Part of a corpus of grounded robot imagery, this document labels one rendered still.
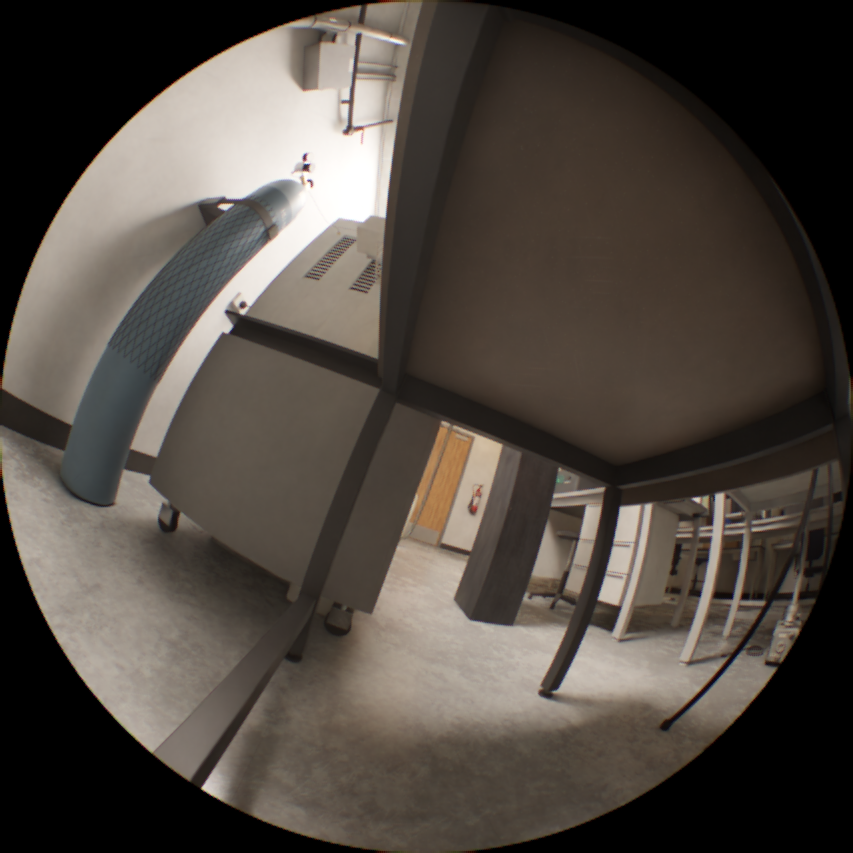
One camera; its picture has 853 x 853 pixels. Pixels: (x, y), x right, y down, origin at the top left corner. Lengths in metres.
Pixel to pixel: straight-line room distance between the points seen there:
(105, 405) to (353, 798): 0.95
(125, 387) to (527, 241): 0.93
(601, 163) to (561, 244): 0.10
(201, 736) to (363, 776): 0.28
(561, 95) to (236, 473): 0.86
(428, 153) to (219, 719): 0.45
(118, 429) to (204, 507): 0.36
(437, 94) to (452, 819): 0.70
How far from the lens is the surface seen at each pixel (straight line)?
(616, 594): 1.69
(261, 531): 0.71
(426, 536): 4.76
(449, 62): 0.22
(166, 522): 1.00
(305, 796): 0.45
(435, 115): 0.22
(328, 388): 0.72
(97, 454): 0.93
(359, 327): 0.83
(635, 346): 0.40
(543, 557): 2.54
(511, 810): 0.53
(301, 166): 1.38
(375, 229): 0.96
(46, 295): 1.14
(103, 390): 0.91
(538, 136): 0.27
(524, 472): 1.34
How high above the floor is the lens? 0.41
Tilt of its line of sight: 19 degrees up
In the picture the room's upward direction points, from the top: 20 degrees clockwise
